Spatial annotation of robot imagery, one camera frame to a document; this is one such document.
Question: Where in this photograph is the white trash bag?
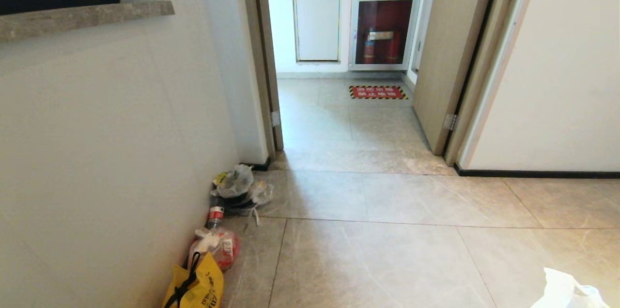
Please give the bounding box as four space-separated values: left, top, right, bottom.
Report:
530 268 612 308

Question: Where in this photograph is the grey translucent trash bag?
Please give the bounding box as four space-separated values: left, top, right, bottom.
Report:
210 164 274 226

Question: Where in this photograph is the clear bag with red contents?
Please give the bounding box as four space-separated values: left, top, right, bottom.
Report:
188 228 241 271

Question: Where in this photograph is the red floor warning mat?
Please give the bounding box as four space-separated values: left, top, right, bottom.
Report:
349 85 409 100

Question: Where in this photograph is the red fire extinguisher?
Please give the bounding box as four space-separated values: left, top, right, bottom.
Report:
386 32 402 63
363 28 377 64

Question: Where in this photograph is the plastic bottle with red label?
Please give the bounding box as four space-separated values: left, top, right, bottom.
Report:
206 206 225 230

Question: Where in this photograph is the white utility door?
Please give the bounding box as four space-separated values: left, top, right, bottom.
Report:
291 0 342 63

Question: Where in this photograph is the fire equipment cabinet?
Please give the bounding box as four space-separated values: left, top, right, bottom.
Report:
349 0 429 72

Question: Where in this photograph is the open wooden door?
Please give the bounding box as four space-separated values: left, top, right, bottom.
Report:
413 0 504 156

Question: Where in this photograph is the grey stone window sill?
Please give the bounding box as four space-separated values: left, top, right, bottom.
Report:
0 0 175 42

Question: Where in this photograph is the yellow bag with black handles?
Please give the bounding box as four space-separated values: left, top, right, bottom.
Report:
162 251 225 308

